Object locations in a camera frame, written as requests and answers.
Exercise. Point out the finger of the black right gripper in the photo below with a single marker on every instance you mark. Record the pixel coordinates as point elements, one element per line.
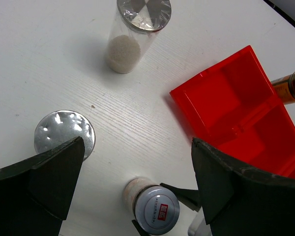
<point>139,229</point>
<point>190,198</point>

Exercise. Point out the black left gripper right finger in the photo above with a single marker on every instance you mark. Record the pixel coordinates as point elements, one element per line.
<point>239,199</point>

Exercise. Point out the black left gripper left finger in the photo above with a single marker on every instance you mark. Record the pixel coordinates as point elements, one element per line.
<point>36,193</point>

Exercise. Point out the white-lidded red spice jar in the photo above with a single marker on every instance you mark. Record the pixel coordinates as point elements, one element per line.
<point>154,207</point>

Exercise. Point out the orange-labelled spice bottle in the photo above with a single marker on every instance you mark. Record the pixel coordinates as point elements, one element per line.
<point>285,88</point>

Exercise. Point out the silver-lidded clear jar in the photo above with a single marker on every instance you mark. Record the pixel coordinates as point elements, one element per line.
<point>61,126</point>

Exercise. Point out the red plastic organizer bin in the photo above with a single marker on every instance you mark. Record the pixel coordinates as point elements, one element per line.
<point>233,107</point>

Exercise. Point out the clear jar with white granules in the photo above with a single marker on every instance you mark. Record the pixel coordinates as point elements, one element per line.
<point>135,26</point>

